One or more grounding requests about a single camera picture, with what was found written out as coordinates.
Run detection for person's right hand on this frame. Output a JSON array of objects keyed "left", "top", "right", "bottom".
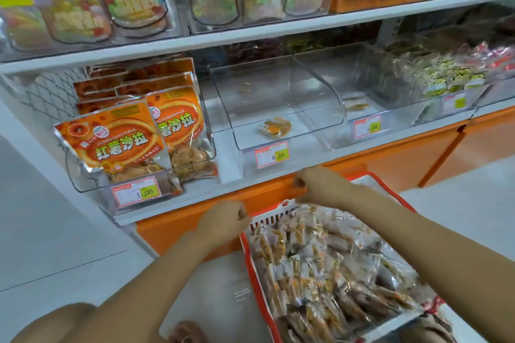
[{"left": 290, "top": 165, "right": 365, "bottom": 213}]

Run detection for person's left hand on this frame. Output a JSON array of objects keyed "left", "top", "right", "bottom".
[{"left": 195, "top": 199, "right": 253, "bottom": 253}]

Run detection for white red-rimmed shopping basket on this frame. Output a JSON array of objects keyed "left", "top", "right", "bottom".
[{"left": 239, "top": 170, "right": 448, "bottom": 343}]

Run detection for pile of small brown snacks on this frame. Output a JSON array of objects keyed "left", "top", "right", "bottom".
[{"left": 252, "top": 204, "right": 441, "bottom": 343}]

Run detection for stack of orange packets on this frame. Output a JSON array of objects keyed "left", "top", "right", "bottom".
[{"left": 54, "top": 56, "right": 220, "bottom": 197}]

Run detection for white snack shelf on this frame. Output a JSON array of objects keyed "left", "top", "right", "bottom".
[{"left": 0, "top": 0, "right": 515, "bottom": 229}]

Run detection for person's right forearm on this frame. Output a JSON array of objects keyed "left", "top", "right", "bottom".
[{"left": 346, "top": 192, "right": 515, "bottom": 343}]

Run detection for person's left forearm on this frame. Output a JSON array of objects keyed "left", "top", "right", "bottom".
[{"left": 58, "top": 230, "right": 236, "bottom": 343}]

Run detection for small orange wrapped snack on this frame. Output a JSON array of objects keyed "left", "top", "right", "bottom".
[{"left": 261, "top": 117, "right": 293, "bottom": 139}]

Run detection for orange shelf base panel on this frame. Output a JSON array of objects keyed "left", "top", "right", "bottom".
[{"left": 135, "top": 106, "right": 515, "bottom": 261}]

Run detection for small yellow wrapped snack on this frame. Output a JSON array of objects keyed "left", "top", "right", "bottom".
[{"left": 343, "top": 99, "right": 372, "bottom": 113}]

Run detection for yellow hamster snack packets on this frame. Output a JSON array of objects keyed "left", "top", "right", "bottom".
[{"left": 385, "top": 48, "right": 489, "bottom": 100}]

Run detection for white wire mesh panel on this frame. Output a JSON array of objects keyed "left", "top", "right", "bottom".
[{"left": 14, "top": 68, "right": 83, "bottom": 128}]

